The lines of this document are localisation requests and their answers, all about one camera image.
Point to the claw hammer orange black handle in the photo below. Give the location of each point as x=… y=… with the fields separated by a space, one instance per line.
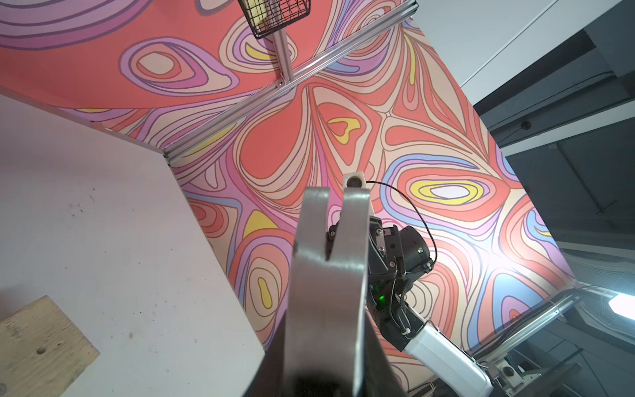
x=325 y=318

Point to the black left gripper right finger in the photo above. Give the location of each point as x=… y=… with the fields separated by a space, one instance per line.
x=379 y=380

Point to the black wire basket back wall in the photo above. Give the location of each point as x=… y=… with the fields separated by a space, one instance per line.
x=266 y=17

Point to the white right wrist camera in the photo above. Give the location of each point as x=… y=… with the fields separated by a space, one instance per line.
x=354 y=180

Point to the wooden block with nails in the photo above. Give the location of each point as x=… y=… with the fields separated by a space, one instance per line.
x=42 y=351

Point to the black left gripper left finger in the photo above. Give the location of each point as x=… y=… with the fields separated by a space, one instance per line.
x=267 y=382

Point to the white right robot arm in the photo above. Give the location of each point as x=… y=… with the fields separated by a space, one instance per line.
x=397 y=258

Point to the aluminium frame corner post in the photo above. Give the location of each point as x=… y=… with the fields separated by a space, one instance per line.
x=283 y=85

